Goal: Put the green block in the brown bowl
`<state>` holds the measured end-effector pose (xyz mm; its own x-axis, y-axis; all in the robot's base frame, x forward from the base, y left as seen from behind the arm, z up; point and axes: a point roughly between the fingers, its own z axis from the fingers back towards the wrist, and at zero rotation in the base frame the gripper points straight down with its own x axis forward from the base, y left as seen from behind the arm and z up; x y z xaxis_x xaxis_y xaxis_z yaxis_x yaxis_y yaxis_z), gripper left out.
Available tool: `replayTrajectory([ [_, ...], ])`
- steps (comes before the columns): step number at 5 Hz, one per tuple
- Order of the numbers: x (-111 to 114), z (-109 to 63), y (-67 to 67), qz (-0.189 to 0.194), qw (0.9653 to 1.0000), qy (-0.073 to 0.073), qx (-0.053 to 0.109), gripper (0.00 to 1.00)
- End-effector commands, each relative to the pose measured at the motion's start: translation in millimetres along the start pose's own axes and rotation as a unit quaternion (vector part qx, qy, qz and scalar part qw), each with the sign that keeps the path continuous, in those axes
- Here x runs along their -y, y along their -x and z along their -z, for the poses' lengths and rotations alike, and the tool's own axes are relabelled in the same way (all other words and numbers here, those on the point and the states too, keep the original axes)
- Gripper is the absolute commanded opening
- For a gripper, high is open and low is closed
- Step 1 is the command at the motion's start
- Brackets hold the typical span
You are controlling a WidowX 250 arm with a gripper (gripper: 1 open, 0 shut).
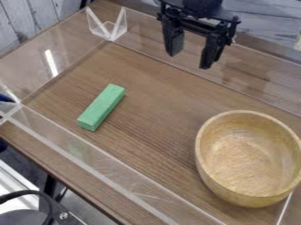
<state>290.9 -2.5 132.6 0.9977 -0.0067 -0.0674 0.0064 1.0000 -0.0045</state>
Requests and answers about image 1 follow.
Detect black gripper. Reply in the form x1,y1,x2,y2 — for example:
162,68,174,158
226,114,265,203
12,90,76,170
158,0,241,69

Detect green rectangular block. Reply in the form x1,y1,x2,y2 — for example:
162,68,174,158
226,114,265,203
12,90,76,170
76,83,126,132

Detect brown wooden bowl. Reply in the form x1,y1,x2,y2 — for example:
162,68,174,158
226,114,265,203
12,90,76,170
195,110,301,208

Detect clear acrylic barrier walls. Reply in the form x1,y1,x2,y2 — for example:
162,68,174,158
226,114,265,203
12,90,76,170
0,2,301,225

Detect blue object at edge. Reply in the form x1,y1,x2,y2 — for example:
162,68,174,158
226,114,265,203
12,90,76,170
0,93,15,103

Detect black table leg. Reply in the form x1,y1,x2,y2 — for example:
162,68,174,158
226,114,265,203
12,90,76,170
44,175,57,197

